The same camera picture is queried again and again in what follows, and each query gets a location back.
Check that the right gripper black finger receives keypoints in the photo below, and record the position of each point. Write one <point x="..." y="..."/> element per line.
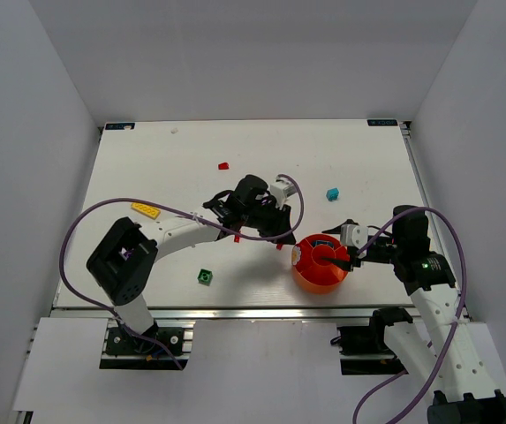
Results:
<point x="345" y="265"/>
<point x="337" y="229"/>

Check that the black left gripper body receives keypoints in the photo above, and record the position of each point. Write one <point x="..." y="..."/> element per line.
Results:
<point x="276" y="223"/>

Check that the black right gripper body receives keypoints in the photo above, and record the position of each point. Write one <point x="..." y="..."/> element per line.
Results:
<point x="359" y="249"/>

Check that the red flower-print oval lego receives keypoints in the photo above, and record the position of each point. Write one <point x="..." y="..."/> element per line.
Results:
<point x="296" y="255"/>

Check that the orange divided round container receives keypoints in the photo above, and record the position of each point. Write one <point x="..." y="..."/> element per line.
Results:
<point x="314" y="275"/>

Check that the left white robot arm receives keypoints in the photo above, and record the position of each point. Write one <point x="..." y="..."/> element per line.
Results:
<point x="122" y="262"/>

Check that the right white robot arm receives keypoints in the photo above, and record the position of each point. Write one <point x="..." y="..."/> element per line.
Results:
<point x="452" y="376"/>

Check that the small cyan lego brick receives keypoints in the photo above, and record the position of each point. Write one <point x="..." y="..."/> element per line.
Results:
<point x="332" y="194"/>

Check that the green lego brick near front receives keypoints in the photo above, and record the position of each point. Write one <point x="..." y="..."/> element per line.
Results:
<point x="205" y="277"/>

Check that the yellow long flat lego plate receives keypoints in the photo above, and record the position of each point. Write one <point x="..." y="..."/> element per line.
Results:
<point x="146" y="210"/>

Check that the blue label sticker right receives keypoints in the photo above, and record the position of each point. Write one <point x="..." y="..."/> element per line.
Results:
<point x="382" y="122"/>

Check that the blue label sticker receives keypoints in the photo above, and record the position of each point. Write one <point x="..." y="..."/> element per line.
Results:
<point x="382" y="122"/>
<point x="123" y="126"/>

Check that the blue label sticker left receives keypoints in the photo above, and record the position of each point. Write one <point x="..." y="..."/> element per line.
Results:
<point x="123" y="126"/>

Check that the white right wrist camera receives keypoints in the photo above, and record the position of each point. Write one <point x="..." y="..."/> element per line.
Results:
<point x="353" y="235"/>

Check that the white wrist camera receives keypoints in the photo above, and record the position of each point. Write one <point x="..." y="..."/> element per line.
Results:
<point x="281" y="190"/>
<point x="353" y="235"/>

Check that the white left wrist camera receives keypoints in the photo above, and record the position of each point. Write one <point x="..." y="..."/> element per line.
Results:
<point x="281" y="190"/>

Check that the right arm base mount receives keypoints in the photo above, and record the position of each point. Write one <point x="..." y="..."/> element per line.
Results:
<point x="361" y="354"/>

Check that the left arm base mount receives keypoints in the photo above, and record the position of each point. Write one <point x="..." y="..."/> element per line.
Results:
<point x="123" y="351"/>

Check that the aluminium front table rail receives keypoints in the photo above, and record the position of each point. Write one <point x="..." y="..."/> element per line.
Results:
<point x="251" y="313"/>

